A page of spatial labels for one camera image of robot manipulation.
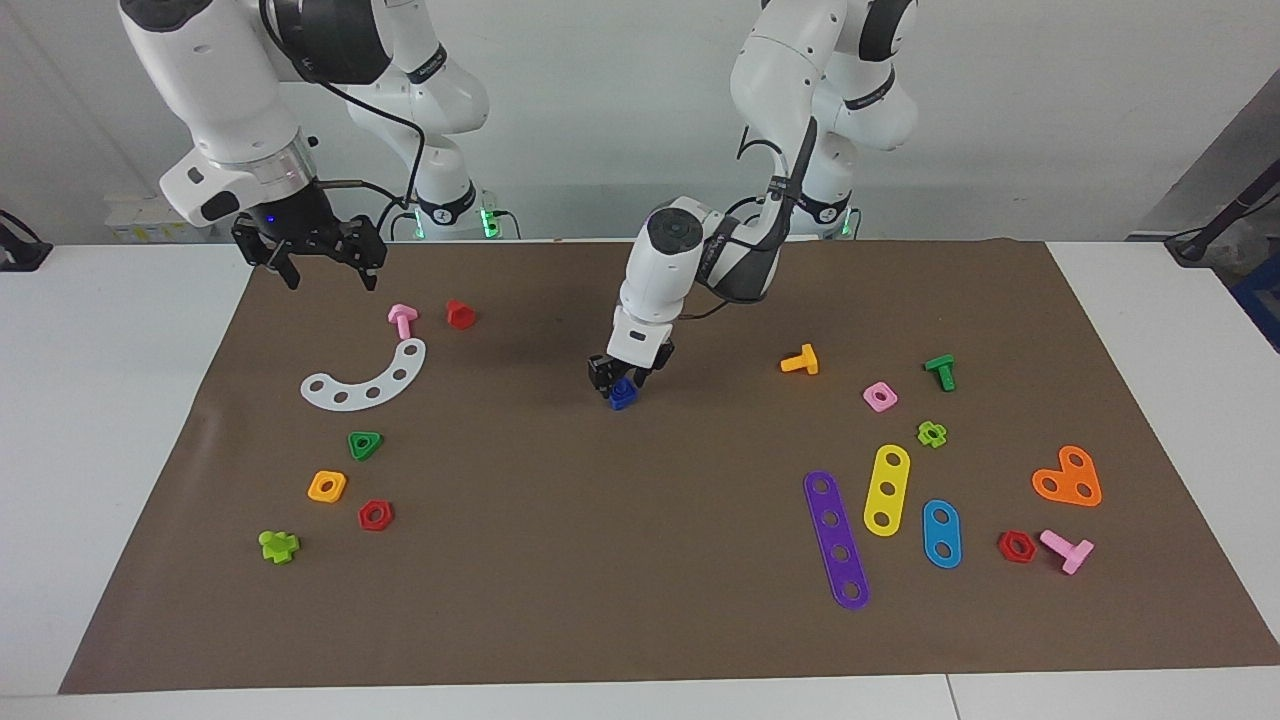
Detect white power strip box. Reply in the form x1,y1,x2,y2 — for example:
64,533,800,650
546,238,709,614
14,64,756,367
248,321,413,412
105,195,217,243

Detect blue crate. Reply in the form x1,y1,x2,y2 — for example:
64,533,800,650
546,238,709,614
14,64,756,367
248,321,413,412
1232,250,1280,353

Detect purple four-hole plastic strip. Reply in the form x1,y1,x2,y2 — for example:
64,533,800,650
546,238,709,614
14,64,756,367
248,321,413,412
803,470,871,611

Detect blue two-hole plastic strip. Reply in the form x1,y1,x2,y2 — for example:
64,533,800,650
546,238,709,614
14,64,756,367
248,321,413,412
921,499,963,570

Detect yellow three-hole plastic strip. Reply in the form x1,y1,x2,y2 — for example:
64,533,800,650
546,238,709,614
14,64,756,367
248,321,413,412
863,444,912,538

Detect black right base cable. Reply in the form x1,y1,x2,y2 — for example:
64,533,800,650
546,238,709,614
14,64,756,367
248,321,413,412
373,194,421,242

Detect orange heart-shaped perforated plate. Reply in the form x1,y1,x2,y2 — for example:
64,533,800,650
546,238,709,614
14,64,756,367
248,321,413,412
1031,445,1103,508

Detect black device on table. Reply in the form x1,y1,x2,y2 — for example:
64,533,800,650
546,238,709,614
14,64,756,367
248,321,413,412
0,210,53,273

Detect black stand pole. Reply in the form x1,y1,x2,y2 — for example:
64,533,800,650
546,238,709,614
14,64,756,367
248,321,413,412
1165,160,1280,266

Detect brown table mat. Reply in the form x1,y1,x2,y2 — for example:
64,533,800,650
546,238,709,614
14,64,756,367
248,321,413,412
58,238,1280,695

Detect white curved perforated plate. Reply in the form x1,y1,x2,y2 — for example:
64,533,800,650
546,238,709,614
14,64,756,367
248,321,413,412
300,338,428,412

